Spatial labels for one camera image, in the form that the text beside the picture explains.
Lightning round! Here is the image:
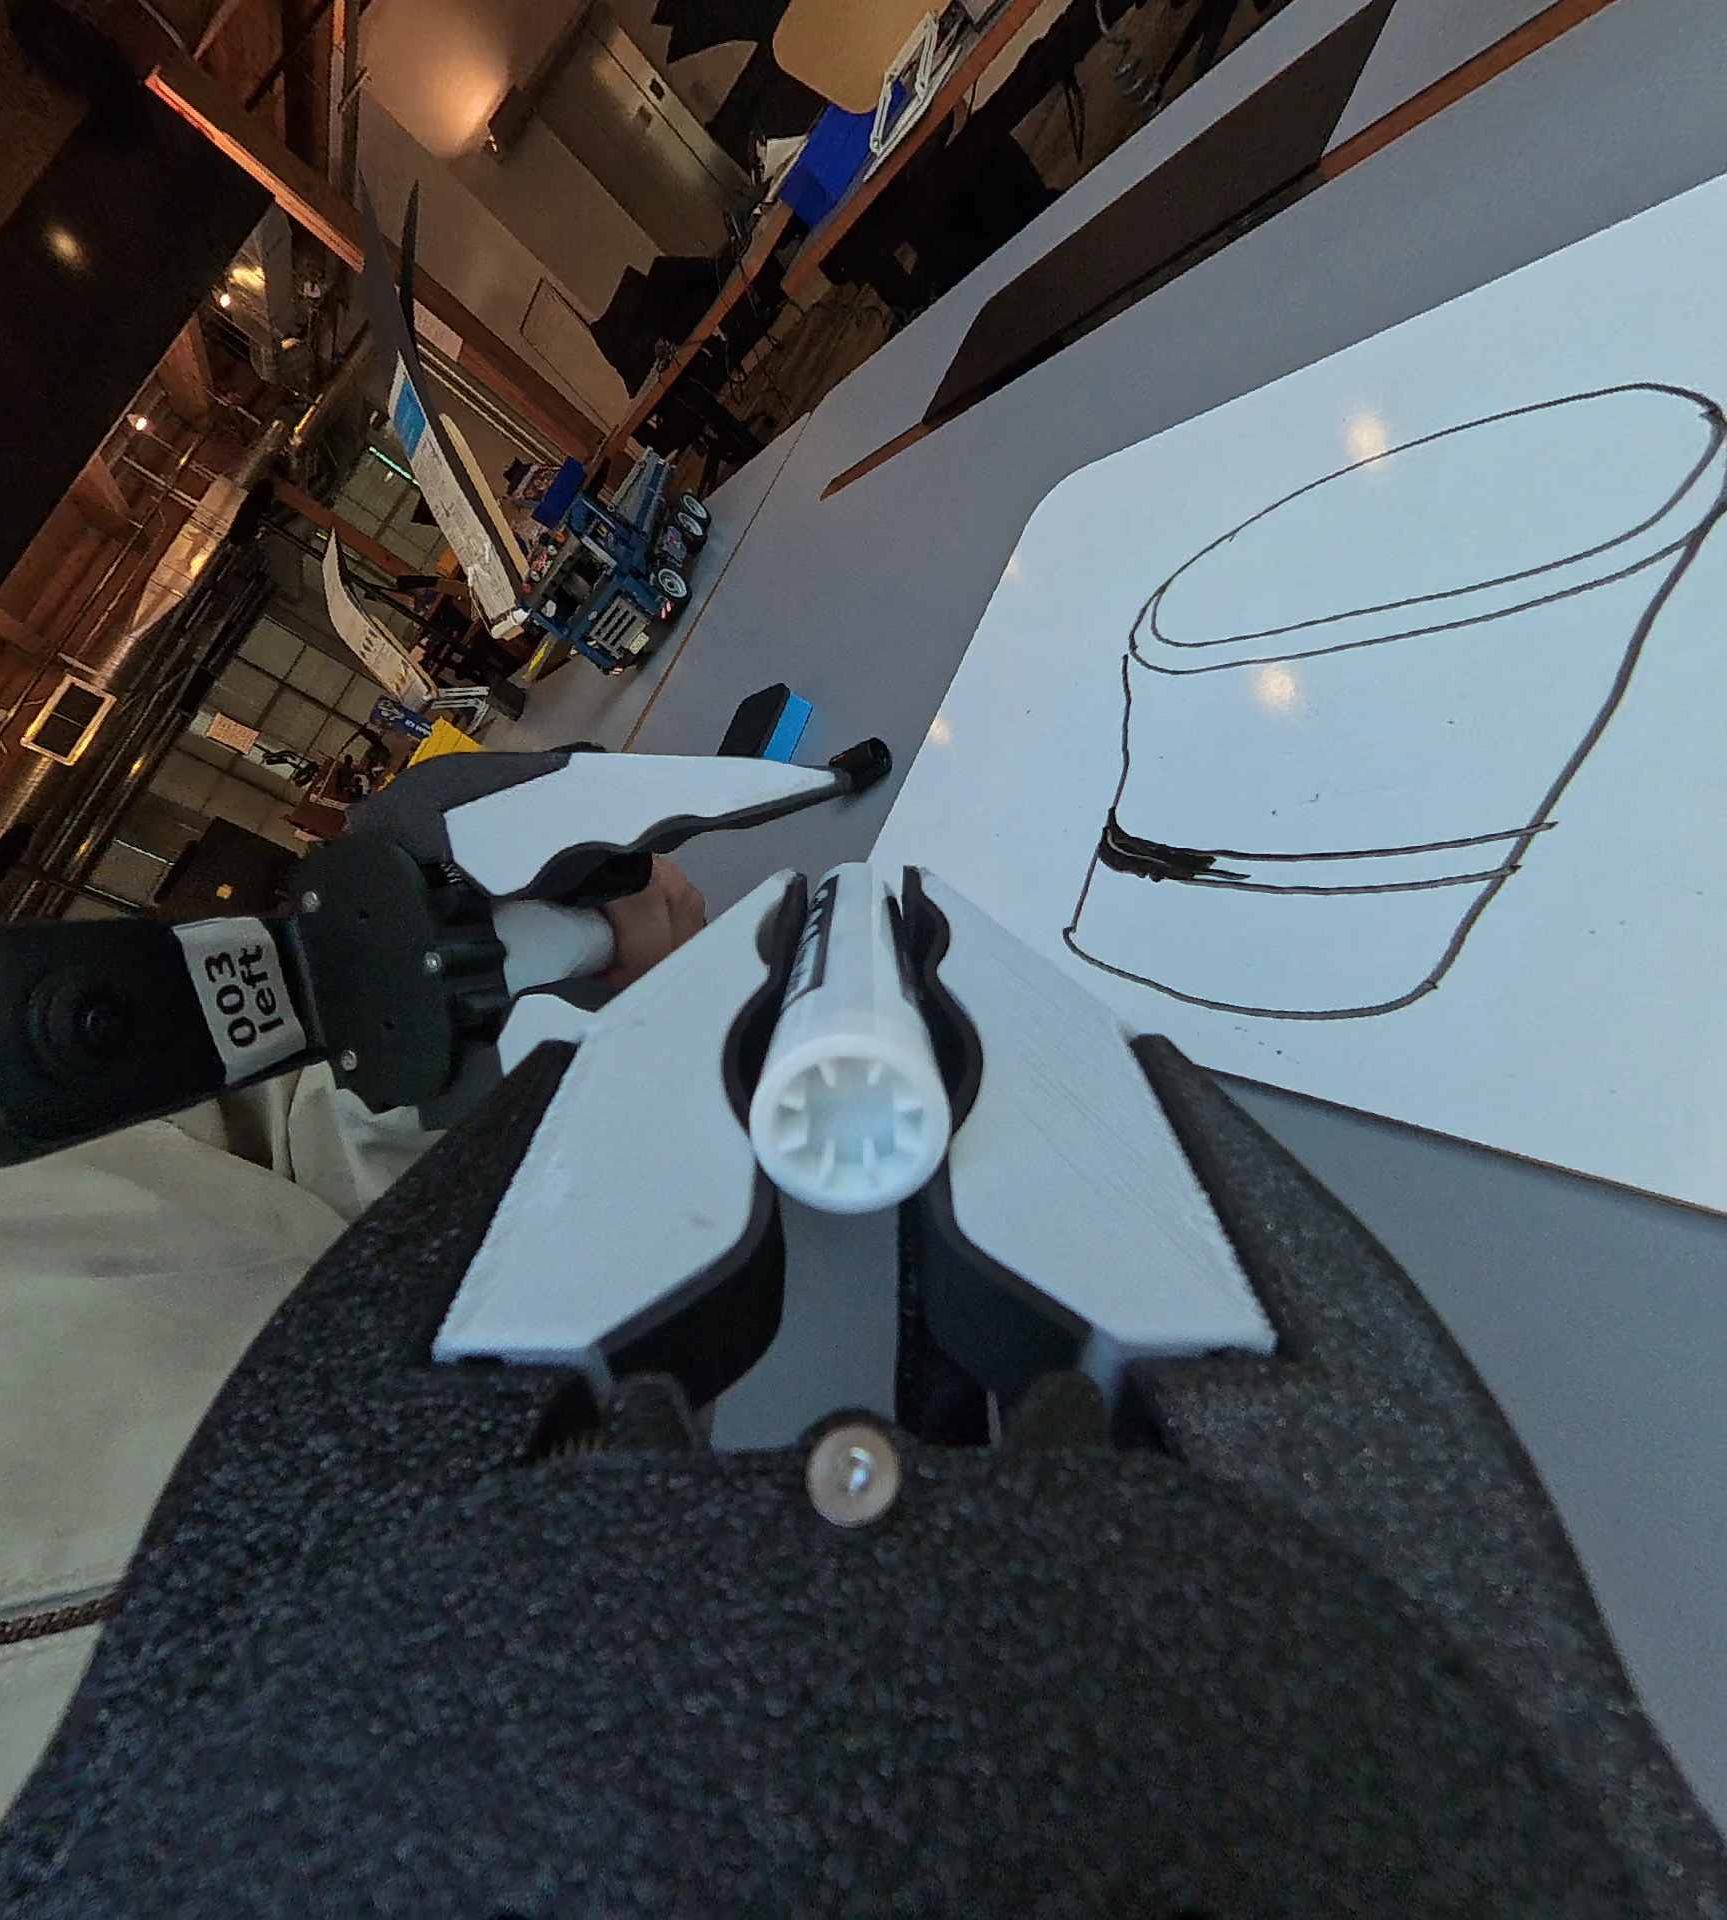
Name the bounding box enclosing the tan rounded board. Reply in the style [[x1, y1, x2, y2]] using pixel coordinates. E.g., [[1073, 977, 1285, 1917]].
[[773, 0, 955, 110]]

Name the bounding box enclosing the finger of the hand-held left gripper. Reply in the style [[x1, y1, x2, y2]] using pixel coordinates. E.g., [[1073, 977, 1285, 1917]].
[[439, 749, 847, 909]]

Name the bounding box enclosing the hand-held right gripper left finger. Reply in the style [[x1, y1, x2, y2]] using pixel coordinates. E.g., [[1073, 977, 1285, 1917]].
[[431, 866, 811, 1408]]

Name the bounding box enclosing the blue toy truck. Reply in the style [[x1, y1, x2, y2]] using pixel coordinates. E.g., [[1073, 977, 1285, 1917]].
[[521, 445, 715, 679]]

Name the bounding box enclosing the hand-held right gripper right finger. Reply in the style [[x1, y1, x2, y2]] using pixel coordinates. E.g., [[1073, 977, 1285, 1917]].
[[899, 864, 1281, 1408]]

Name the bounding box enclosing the blue storage bin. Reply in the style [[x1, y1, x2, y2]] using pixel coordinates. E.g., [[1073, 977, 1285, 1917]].
[[779, 104, 909, 220]]

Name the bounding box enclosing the white dry erase marker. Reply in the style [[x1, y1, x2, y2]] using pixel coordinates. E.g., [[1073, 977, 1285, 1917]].
[[747, 862, 955, 1213]]

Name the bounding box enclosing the blue black whiteboard eraser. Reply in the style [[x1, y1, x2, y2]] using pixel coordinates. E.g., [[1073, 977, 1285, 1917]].
[[713, 682, 819, 768]]

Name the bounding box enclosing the person's beige jacket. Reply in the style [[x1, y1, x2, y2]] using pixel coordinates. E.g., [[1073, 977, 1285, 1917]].
[[0, 1049, 505, 1914]]

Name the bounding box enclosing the white whiteboard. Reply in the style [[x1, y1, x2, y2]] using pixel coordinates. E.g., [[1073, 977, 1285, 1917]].
[[869, 126, 1727, 1247]]

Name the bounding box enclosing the black cable cover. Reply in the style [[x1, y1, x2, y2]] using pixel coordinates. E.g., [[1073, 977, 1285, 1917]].
[[919, 0, 1399, 432]]

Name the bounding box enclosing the white curved sign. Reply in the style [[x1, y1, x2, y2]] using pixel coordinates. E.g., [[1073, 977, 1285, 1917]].
[[319, 524, 407, 695]]

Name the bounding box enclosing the white air vent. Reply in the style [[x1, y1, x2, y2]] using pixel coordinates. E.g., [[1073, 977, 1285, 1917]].
[[19, 673, 115, 768]]

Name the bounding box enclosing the person's left hand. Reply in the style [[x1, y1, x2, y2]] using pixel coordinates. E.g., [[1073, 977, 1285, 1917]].
[[595, 858, 711, 995]]

